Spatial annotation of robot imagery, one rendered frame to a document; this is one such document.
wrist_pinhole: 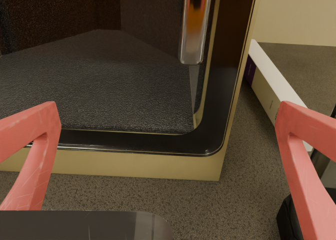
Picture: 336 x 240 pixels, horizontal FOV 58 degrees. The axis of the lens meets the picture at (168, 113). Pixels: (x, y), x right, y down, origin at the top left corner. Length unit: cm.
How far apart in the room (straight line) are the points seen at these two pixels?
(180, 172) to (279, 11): 48
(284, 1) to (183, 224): 54
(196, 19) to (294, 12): 58
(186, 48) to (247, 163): 23
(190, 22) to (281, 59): 49
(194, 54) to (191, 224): 19
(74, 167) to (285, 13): 56
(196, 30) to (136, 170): 20
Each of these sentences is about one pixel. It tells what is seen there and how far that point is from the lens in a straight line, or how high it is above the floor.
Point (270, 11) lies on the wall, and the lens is 73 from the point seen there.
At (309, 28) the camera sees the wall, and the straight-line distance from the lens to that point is 77.
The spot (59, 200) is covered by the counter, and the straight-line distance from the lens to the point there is 35.
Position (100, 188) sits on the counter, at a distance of 35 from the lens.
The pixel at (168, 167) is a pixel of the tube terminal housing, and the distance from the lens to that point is 34.
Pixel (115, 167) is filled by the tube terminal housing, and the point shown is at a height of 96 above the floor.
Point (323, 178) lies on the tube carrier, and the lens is 26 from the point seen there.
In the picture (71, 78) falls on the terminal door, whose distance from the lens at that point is 27.
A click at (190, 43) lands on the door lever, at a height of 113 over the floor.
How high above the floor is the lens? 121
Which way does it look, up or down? 37 degrees down
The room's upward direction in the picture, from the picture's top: 4 degrees clockwise
